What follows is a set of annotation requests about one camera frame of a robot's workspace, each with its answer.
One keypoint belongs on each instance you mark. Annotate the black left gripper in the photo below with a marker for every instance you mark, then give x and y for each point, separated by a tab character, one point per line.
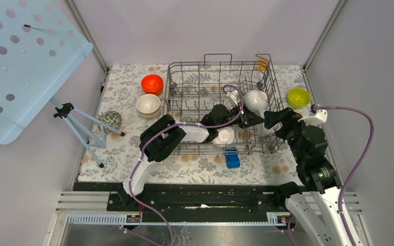
248	119

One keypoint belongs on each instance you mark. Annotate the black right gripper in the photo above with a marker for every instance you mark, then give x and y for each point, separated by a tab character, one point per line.
287	116

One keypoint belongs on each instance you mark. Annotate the white bowl back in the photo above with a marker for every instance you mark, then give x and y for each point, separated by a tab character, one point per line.
255	100

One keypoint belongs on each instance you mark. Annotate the white bowl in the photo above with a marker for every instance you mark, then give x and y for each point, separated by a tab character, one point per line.
225	136
265	129
255	100

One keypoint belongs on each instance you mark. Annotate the grey wire dish rack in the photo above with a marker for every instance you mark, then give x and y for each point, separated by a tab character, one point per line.
193	89

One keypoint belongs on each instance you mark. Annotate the yellow bowl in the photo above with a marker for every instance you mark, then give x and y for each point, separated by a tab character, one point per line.
298	98

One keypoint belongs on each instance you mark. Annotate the beige bowl with leaf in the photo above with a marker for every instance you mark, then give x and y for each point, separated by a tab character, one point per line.
150	116

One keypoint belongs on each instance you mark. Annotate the orange bowl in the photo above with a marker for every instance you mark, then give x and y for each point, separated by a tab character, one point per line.
157	92
152	82

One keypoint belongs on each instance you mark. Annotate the plain beige bowl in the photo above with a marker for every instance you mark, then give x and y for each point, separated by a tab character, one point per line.
148	104

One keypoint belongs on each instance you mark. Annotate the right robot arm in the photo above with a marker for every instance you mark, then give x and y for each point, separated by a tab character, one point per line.
319	206

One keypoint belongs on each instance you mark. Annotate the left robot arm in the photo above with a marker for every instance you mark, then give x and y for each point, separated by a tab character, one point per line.
163	137

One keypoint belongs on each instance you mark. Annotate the yellow clip on rack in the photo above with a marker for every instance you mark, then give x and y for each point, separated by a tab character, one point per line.
263	65

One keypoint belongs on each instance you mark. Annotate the floral tablecloth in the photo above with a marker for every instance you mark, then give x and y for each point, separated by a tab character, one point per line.
121	92

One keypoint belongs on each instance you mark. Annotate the blue toy car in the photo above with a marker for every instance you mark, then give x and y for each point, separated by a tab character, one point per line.
232	158

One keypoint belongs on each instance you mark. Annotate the speckled stone coaster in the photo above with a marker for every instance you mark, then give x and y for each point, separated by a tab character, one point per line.
111	118

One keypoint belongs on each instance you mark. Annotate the light blue tripod stand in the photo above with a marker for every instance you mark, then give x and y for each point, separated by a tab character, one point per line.
83	133

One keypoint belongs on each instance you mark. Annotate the light blue perforated board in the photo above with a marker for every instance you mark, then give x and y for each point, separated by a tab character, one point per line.
39	50

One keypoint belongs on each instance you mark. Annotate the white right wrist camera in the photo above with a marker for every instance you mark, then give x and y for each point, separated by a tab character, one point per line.
320	117

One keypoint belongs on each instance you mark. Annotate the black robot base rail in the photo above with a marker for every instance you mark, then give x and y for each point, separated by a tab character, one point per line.
197	203

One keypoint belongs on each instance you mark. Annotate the aluminium frame post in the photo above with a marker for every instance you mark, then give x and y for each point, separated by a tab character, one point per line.
72	7
323	36

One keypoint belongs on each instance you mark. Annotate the left aluminium frame post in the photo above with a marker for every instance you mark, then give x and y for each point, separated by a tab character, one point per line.
72	7

